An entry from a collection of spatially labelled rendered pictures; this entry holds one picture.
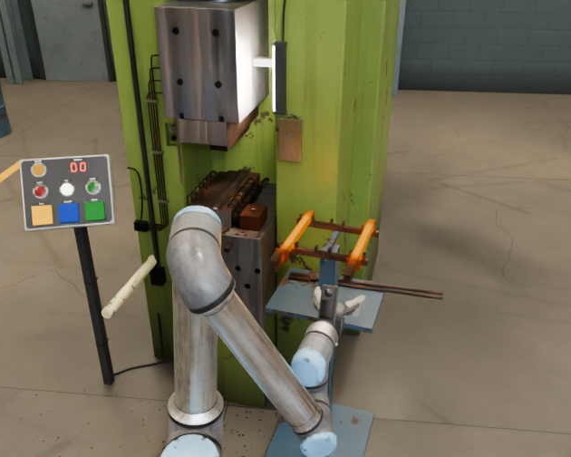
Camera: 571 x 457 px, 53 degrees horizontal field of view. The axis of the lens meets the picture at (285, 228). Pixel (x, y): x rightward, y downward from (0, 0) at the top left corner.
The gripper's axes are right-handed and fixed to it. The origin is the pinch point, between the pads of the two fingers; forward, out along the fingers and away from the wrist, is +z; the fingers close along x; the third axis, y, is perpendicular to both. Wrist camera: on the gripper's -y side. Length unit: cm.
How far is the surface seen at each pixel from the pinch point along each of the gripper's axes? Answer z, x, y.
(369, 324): 20.1, 6.5, 26.3
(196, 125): 44, -69, -31
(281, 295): 26.7, -28.9, 26.3
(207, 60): 45, -63, -56
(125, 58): 55, -105, -52
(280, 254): 10.6, -23.5, -1.9
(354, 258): 16.7, 0.3, -1.5
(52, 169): 25, -125, -13
